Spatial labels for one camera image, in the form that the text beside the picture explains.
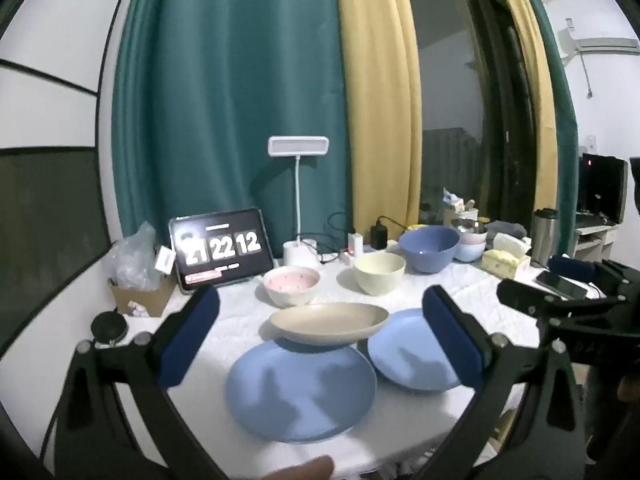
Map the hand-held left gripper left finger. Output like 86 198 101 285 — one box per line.
52 285 236 480

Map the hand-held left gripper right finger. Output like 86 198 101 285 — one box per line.
421 285 587 480

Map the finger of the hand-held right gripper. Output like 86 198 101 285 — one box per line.
547 255 603 282
496 278 601 318

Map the large blue bowl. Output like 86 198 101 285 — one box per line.
398 225 461 275

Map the pink dotted bowl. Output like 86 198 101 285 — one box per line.
262 265 321 308

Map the blue plate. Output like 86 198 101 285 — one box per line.
225 340 377 443
367 308 463 392

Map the person's left hand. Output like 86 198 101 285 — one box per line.
264 455 336 480

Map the black smartphone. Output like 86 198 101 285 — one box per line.
535 270 588 301

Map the yellow floral tissue pack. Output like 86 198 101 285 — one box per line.
482 232 532 281

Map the white monitor stand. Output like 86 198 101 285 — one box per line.
572 222 623 261

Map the steel thermos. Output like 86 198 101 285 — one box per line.
531 207 561 268

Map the white textured tablecloth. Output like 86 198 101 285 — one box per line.
115 245 601 476

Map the light blue bowl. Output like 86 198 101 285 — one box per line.
455 240 487 262

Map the grey cloth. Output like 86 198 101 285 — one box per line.
485 220 528 241

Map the pink steel-lined bowl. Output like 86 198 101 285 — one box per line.
451 217 488 247

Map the small white packet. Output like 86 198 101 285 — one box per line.
155 246 176 276

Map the black round disc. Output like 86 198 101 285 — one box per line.
90 311 127 348

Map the black monitor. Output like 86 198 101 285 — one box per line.
575 152 630 226

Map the cream bowl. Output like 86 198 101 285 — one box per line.
353 252 406 297

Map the tablet showing clock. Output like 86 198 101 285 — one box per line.
168 207 275 292

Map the clear plastic bag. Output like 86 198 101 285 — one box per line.
107 221 166 291

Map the beige plate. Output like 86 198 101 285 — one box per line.
269 302 390 347

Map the teal curtain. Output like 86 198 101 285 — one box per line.
112 0 351 251
515 0 578 256

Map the white power strip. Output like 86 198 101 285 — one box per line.
339 244 377 267

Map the yellow curtain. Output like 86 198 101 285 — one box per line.
482 0 558 211
332 0 423 248

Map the dark glass window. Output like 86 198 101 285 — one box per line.
402 0 536 226

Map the white desk lamp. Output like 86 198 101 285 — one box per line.
267 135 331 266

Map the white air conditioner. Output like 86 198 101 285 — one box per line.
557 17 640 61

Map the black charger cable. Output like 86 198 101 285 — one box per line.
375 215 417 232

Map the black lamp cable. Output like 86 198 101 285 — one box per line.
300 232 347 265

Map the black looped cable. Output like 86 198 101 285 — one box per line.
327 211 353 243

